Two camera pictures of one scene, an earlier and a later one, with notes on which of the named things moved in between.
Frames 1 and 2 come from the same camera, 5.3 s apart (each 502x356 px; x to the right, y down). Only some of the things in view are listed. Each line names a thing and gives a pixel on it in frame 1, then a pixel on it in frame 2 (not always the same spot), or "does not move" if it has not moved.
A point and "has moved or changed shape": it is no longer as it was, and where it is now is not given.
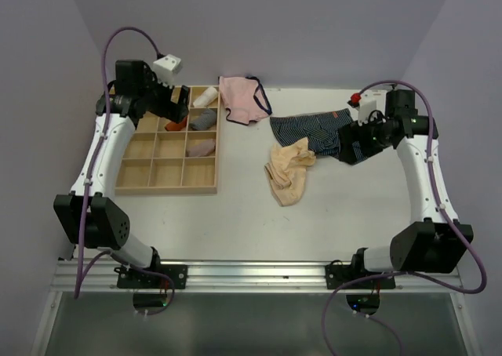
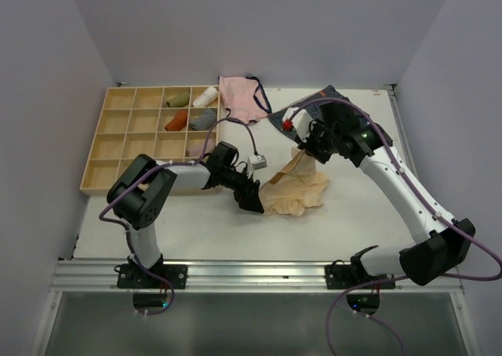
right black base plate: (336, 274) does not move
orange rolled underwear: (174, 126) does not move
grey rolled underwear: (205, 121) does not move
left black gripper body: (158, 100) → (238, 181)
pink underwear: (244, 99) does not move
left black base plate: (129, 278) does not move
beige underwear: (286, 171) has moved or changed shape
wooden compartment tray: (164, 158) does not move
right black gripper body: (372, 136) → (321, 141)
